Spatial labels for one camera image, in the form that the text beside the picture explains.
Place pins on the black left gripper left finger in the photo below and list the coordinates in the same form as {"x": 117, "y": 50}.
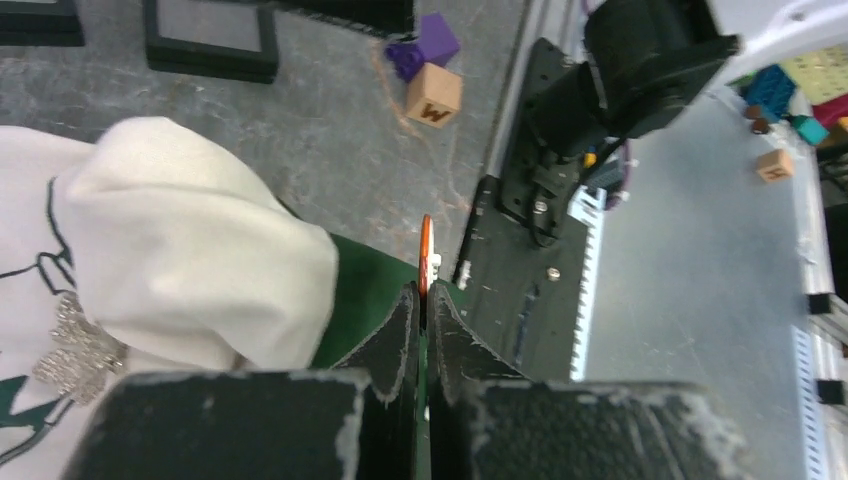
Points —
{"x": 390, "y": 355}

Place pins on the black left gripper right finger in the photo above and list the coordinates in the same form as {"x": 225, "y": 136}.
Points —
{"x": 460, "y": 367}

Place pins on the orange round brooch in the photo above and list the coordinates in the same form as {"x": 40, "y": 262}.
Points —
{"x": 429, "y": 260}

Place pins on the white and green t-shirt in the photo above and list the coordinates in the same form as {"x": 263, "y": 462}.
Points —
{"x": 177, "y": 249}

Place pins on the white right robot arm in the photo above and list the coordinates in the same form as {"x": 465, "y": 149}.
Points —
{"x": 643, "y": 64}

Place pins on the silver rhinestone brooch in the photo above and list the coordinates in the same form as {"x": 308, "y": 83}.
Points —
{"x": 85, "y": 355}

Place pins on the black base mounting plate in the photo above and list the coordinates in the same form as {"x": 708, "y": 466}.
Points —
{"x": 522, "y": 301}

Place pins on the wooden letter cube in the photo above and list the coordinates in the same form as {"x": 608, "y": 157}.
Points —
{"x": 434, "y": 96}
{"x": 775, "y": 166}

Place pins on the purple toy brick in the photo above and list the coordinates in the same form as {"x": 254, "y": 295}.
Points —
{"x": 436, "y": 44}

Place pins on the black square display box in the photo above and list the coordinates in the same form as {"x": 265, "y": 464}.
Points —
{"x": 212, "y": 39}

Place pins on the black frame box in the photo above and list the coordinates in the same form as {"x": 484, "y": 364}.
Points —
{"x": 41, "y": 23}

